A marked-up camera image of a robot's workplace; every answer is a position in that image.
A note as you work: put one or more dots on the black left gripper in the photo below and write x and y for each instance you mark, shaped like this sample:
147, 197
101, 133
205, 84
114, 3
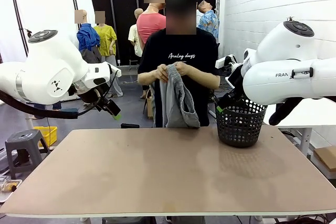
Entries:
94, 96

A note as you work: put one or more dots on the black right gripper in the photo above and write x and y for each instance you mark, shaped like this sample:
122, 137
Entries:
237, 87

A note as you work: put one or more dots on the grey training pants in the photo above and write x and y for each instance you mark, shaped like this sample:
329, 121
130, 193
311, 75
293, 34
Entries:
173, 98

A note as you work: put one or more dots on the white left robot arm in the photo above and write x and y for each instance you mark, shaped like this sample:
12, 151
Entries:
52, 64

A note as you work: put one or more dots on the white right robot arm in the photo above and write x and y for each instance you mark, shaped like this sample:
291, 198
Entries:
288, 82

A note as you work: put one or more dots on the person's left forearm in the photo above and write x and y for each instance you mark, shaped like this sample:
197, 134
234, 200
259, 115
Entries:
207, 78

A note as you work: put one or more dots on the person's right forearm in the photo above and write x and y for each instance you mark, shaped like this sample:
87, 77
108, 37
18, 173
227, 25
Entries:
147, 78

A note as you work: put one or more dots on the navy pants mannequin legs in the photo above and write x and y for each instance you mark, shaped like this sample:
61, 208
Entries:
56, 106

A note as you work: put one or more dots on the person's left hand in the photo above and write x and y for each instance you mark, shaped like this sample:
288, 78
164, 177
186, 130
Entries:
183, 68

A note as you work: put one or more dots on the person's right hand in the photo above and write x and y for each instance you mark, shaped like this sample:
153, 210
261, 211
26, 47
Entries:
162, 73

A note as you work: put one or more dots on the small black box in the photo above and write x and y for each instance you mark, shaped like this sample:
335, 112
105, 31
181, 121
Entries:
130, 125

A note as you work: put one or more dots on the black plastic mesh basket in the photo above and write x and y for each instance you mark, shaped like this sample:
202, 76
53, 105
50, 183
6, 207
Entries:
239, 129

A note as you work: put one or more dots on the brown paper bag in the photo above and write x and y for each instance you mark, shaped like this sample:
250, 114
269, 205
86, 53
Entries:
150, 106

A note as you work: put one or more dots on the blue floor mat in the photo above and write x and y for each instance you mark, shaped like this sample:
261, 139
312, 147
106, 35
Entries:
71, 110

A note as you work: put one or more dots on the person's black t-shirt torso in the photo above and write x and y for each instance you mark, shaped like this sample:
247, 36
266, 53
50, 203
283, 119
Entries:
191, 48

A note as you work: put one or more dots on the yellow plastic crate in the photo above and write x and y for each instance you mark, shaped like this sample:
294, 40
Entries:
51, 133

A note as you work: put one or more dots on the mannequin in yellow shirt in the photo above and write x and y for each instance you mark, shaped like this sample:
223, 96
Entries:
105, 37

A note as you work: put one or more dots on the mannequin in cream shirt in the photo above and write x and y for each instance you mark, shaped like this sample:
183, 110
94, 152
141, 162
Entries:
135, 35

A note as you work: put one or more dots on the mannequin in blue floral shirt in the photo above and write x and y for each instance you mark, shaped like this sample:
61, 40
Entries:
210, 22

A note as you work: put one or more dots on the mannequin in pink shirt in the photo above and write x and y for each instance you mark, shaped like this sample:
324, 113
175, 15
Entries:
149, 27

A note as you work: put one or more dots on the white side table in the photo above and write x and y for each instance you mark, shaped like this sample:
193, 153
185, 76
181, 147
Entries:
315, 113

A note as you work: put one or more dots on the grey plastic stool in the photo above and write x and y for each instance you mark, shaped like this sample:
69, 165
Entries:
23, 136

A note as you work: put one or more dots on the person's blurred head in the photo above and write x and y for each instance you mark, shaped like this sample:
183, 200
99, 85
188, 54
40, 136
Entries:
181, 14

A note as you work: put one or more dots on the flat cardboard box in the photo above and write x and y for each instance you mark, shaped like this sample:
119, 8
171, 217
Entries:
326, 158

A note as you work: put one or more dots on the white tray with brown items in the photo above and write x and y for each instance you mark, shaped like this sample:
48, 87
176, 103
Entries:
16, 182

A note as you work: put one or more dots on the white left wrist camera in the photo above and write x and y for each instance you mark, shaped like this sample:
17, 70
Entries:
115, 71

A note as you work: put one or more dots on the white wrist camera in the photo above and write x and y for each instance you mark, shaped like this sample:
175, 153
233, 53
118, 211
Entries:
115, 71
224, 62

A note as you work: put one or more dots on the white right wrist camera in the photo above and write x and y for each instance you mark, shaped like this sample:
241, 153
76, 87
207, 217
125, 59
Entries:
224, 62

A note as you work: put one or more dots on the black partition wall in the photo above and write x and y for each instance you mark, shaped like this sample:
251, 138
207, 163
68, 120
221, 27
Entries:
118, 24

